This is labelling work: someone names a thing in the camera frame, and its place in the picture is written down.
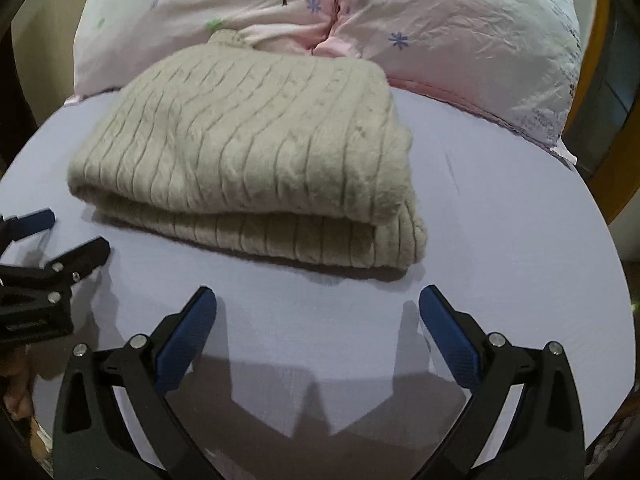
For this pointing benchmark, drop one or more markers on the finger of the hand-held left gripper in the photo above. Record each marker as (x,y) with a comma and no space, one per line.
(36,221)
(80,255)

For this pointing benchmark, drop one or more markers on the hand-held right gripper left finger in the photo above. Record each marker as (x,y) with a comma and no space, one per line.
(184,347)

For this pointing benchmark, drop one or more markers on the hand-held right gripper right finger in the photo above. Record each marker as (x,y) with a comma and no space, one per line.
(451,342)

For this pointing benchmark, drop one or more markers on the beige knit sweater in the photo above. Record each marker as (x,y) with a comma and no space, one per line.
(250,150)

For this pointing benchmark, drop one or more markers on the person's left hand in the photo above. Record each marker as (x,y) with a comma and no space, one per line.
(16,385)

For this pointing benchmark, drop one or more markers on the lavender bed sheet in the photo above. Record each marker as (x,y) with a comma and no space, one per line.
(500,240)

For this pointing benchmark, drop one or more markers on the wooden bed frame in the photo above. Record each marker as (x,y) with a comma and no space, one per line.
(620,195)

